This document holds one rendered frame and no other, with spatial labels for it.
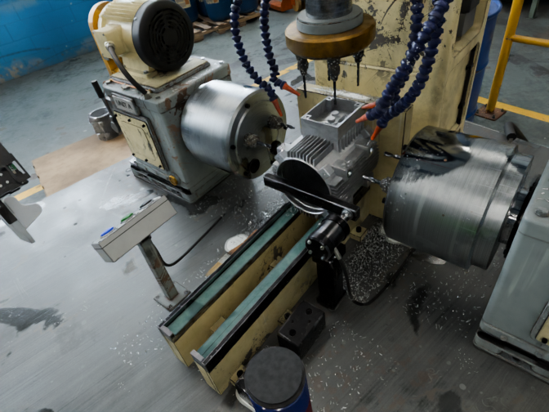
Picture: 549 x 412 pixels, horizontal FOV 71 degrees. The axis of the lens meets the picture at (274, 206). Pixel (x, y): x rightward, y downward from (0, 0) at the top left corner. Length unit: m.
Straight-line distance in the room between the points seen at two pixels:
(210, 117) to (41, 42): 5.26
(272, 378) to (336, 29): 0.61
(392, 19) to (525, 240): 0.57
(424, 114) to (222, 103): 0.50
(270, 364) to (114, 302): 0.74
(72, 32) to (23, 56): 0.70
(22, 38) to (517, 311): 5.96
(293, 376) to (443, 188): 0.45
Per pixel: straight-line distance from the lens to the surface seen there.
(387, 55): 1.03
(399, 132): 0.94
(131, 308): 1.07
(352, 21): 0.80
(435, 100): 1.02
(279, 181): 0.90
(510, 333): 0.86
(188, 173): 1.22
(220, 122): 0.99
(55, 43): 6.23
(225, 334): 0.79
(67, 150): 3.44
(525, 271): 0.73
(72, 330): 1.11
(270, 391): 0.40
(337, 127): 0.86
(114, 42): 1.23
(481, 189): 0.72
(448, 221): 0.73
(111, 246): 0.83
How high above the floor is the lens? 1.58
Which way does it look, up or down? 41 degrees down
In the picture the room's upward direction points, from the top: 10 degrees counter-clockwise
